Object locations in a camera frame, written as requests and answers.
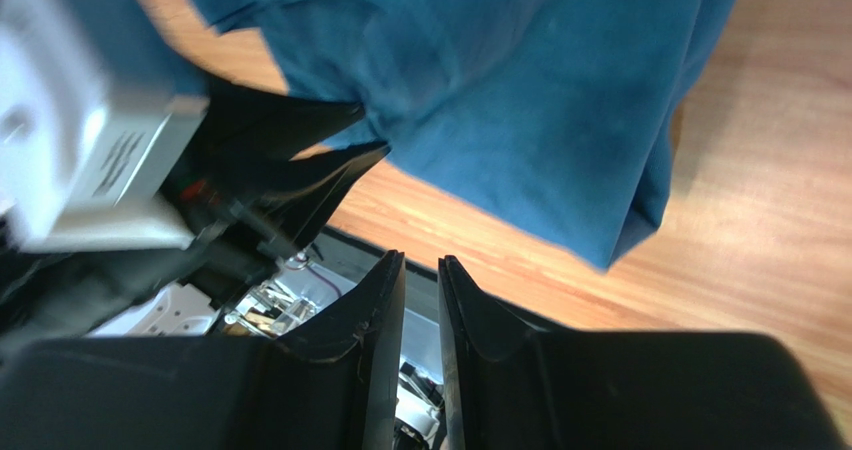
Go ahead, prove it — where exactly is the blue t-shirt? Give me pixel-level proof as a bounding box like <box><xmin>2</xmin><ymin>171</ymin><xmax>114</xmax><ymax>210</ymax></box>
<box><xmin>191</xmin><ymin>0</ymin><xmax>736</xmax><ymax>270</ymax></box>

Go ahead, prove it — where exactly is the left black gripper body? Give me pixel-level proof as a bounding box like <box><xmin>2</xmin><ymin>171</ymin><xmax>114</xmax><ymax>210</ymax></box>
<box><xmin>1</xmin><ymin>78</ymin><xmax>307</xmax><ymax>343</ymax></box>

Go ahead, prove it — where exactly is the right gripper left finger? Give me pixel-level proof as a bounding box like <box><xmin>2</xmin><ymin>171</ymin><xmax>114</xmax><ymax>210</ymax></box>
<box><xmin>1</xmin><ymin>251</ymin><xmax>405</xmax><ymax>449</ymax></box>

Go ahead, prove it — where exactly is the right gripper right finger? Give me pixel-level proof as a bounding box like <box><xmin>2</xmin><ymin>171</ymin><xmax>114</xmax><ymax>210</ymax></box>
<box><xmin>438</xmin><ymin>256</ymin><xmax>846</xmax><ymax>449</ymax></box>

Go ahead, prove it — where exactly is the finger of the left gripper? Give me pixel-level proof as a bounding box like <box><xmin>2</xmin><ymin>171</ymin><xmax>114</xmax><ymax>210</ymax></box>
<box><xmin>266</xmin><ymin>97</ymin><xmax>365</xmax><ymax>159</ymax></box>
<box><xmin>266</xmin><ymin>141</ymin><xmax>390</xmax><ymax>250</ymax></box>

